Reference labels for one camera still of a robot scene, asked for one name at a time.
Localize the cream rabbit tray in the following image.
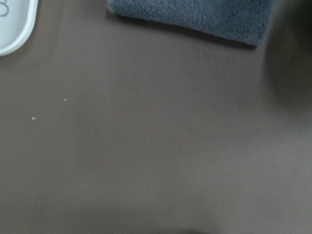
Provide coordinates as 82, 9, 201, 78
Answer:
0, 0, 39, 56

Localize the grey folded cloth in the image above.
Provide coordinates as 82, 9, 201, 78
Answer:
106, 0, 273, 46

